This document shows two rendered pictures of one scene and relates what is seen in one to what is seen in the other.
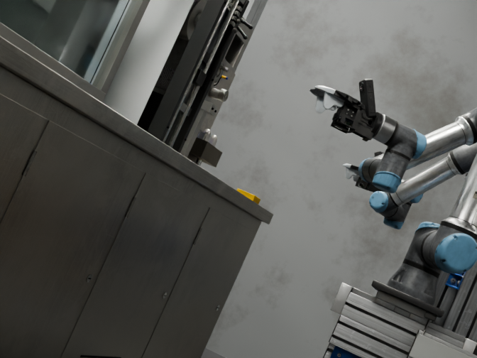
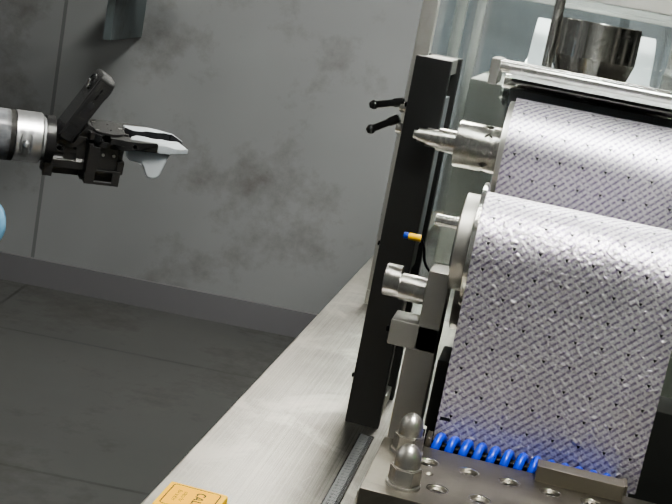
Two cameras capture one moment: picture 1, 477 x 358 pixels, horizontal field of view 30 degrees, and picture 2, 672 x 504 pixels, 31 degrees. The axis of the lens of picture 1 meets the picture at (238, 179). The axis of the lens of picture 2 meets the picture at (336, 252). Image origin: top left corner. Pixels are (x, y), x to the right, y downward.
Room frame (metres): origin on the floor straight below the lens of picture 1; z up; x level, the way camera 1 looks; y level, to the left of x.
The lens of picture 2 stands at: (4.32, -0.21, 1.51)
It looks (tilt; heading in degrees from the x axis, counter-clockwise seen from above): 12 degrees down; 168
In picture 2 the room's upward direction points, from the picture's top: 11 degrees clockwise
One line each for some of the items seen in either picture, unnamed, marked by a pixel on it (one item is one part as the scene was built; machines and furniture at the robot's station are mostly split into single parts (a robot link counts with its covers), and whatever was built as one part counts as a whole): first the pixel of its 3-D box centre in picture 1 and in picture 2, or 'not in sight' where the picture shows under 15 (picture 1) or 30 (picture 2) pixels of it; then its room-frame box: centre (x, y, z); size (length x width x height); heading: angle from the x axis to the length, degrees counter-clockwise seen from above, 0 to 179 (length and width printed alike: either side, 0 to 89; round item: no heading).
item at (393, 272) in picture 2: (223, 95); (392, 280); (2.93, 0.16, 1.18); 0.04 x 0.02 x 0.04; 159
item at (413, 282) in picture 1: (415, 281); not in sight; (2.71, -0.62, 0.87); 0.15 x 0.15 x 0.10
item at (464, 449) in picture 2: not in sight; (523, 468); (3.11, 0.30, 1.03); 0.21 x 0.04 x 0.03; 69
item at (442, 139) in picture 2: not in sight; (435, 138); (2.73, 0.23, 1.34); 0.06 x 0.03 x 0.03; 69
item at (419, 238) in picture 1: (431, 246); not in sight; (2.70, -0.62, 0.98); 0.13 x 0.12 x 0.14; 12
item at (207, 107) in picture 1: (197, 126); (403, 383); (2.94, 0.20, 1.05); 0.06 x 0.05 x 0.31; 69
